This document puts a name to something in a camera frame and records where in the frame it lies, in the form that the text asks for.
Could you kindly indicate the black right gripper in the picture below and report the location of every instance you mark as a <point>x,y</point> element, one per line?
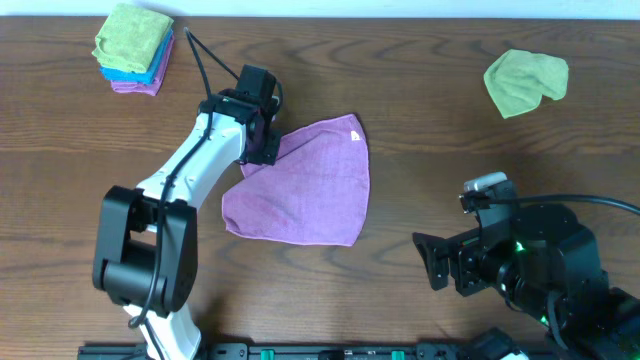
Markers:
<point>463,270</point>

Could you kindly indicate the folded green cloth on stack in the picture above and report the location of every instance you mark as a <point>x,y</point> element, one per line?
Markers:
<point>129,38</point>

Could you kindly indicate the purple microfiber cloth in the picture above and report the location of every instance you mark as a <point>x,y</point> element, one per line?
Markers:
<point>316,193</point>

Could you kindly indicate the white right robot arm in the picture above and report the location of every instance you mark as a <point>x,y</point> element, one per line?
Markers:
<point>543,262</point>

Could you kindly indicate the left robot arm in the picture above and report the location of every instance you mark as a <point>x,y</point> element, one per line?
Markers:
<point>146,255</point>

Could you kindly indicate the folded purple cloth under stack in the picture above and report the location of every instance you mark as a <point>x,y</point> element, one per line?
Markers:
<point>153,88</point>

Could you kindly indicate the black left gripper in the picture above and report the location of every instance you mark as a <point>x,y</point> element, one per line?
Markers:
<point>270,141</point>

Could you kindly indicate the crumpled green cloth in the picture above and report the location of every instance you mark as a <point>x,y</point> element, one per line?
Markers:
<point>518,80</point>

